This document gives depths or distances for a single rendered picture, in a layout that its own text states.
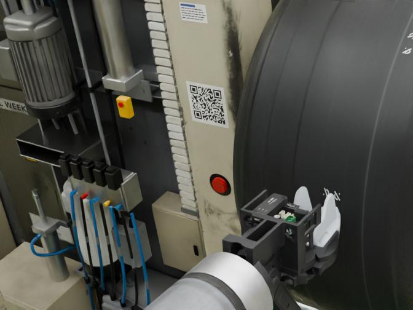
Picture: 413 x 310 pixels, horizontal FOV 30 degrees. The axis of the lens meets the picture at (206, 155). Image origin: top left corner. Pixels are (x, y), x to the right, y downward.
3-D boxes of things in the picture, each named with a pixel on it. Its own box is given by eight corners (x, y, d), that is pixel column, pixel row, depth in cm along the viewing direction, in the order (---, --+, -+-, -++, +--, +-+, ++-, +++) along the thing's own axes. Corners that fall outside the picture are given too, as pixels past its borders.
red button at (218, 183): (212, 191, 136) (210, 177, 134) (217, 186, 137) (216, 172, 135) (226, 195, 134) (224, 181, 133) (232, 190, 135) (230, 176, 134)
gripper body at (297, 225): (327, 202, 83) (268, 256, 74) (327, 269, 86) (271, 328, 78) (265, 186, 87) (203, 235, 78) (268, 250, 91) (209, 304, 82)
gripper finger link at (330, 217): (357, 179, 90) (321, 214, 84) (357, 223, 93) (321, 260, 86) (334, 173, 92) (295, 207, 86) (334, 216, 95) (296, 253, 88)
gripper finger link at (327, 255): (350, 234, 88) (313, 272, 82) (350, 245, 89) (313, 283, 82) (313, 223, 91) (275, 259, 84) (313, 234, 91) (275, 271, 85)
